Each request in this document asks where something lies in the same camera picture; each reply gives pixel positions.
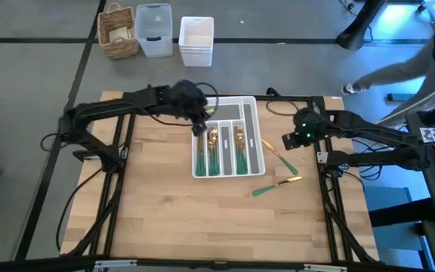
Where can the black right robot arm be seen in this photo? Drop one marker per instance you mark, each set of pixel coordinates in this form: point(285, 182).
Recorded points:
point(372, 130)

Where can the silver bracket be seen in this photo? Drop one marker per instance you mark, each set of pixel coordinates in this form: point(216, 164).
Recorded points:
point(115, 263)
point(325, 267)

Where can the black aluminium table frame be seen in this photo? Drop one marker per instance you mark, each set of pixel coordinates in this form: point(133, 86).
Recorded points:
point(329, 226)

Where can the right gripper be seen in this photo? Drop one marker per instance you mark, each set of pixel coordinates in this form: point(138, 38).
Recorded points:
point(306, 126)

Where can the beige board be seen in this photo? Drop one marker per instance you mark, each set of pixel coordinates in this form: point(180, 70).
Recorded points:
point(118, 34)

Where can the white plastic bin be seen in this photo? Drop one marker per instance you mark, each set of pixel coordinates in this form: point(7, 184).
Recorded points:
point(196, 56)

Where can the black stand pole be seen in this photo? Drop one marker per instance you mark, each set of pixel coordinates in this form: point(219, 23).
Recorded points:
point(355, 36)

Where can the white cutlery tray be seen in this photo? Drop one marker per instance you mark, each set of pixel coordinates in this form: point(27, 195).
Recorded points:
point(255, 113)

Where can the wicker basket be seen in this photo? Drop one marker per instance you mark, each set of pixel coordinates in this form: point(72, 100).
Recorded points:
point(119, 51)

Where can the person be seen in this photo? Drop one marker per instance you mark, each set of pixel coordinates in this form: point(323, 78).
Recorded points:
point(398, 72)

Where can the grey mounting bracket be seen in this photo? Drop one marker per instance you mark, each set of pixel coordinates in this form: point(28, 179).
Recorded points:
point(322, 157)

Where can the grey floor box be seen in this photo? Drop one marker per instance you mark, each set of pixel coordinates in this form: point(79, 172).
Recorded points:
point(387, 196)

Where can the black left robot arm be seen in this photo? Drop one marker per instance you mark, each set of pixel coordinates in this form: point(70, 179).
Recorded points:
point(100, 107)

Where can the clear plastic bin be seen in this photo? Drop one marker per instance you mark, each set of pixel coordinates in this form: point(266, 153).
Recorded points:
point(153, 47)

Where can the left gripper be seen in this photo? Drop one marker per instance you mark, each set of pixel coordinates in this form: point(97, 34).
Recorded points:
point(183, 100)

